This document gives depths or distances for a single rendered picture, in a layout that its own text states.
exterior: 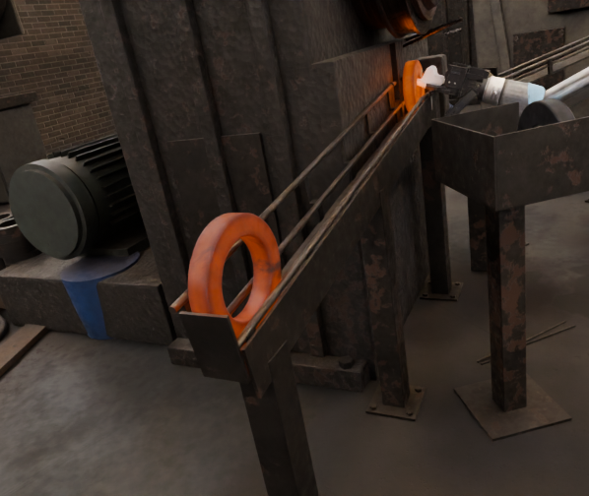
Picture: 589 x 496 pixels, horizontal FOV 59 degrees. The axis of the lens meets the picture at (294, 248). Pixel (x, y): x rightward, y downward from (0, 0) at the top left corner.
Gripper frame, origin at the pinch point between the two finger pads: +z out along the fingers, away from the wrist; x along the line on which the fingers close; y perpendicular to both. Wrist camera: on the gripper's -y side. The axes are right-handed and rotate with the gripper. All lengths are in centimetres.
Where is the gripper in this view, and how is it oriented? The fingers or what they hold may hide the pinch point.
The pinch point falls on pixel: (416, 83)
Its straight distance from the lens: 169.5
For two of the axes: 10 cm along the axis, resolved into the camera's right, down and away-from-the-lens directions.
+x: -4.2, 4.0, -8.1
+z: -9.0, -3.0, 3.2
